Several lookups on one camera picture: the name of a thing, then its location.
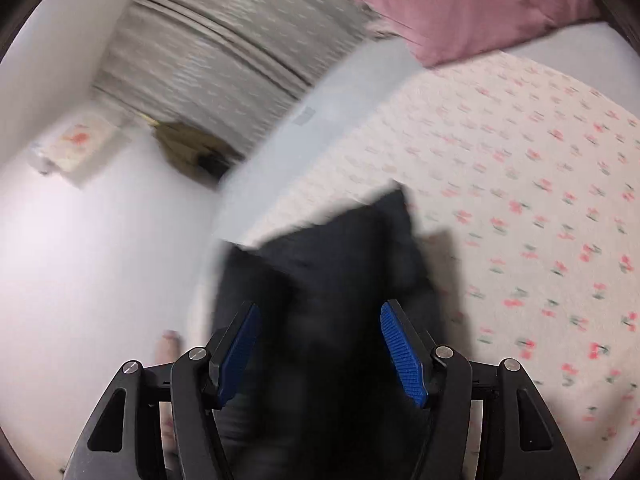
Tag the person's foot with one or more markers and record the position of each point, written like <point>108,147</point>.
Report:
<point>167,347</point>

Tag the floral bed sheet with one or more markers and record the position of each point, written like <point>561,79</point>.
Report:
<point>525,185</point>

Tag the pink pillow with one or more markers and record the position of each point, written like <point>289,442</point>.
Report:
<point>465,5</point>

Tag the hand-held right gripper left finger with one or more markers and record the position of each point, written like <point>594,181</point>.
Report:
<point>240,355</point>

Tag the grey curtain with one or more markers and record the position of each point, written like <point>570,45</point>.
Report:
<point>215,35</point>

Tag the black jacket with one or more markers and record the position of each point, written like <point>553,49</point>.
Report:
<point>325,285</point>

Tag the white mattress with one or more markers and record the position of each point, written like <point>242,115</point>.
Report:
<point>320,110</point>

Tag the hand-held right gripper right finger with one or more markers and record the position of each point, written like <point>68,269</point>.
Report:
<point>402,355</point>

